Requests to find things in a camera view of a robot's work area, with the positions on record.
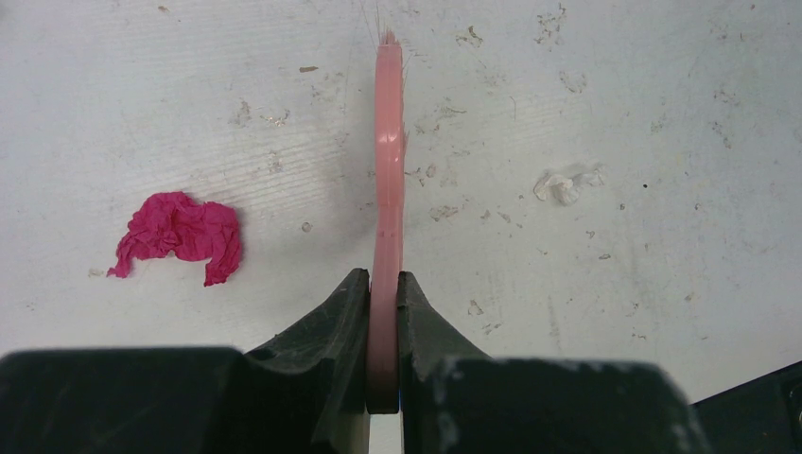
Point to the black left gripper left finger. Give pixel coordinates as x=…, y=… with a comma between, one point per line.
x=300, y=392

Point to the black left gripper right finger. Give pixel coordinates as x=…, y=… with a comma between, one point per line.
x=456, y=399

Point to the white paper scrap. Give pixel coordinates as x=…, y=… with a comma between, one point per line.
x=565, y=185

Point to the magenta crumpled paper scrap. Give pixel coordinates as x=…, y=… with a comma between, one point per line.
x=174, y=223

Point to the pink hand brush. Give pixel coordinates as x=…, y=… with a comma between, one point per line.
x=382, y=369

